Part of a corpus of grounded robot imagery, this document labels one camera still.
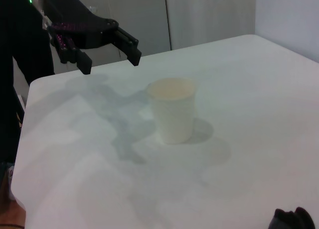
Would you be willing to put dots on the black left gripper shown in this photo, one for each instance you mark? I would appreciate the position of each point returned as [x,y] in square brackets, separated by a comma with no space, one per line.
[82,27]

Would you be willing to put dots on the white paper cup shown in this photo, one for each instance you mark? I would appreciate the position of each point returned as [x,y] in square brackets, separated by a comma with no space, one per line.
[174,114]

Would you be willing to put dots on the dark blue rag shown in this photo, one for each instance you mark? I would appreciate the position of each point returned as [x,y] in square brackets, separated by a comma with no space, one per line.
[291,219]

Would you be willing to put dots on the dark clothed person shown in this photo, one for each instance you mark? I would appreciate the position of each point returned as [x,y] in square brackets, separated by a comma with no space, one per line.
[15,64]

